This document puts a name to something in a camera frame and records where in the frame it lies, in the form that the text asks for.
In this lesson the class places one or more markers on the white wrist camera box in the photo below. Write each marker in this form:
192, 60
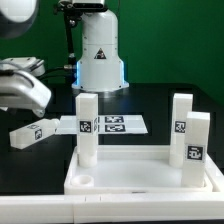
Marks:
33, 65

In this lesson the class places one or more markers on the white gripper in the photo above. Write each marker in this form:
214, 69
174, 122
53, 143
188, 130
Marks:
21, 90

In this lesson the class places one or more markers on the white fiducial marker sheet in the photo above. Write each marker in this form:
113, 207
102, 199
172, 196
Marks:
107, 124

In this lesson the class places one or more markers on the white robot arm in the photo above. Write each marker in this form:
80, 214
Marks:
92, 35

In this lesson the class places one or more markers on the white square desk top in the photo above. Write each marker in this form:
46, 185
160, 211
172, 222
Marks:
126, 169

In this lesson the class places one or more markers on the white L-shaped fence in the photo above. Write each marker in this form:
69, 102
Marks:
77, 209

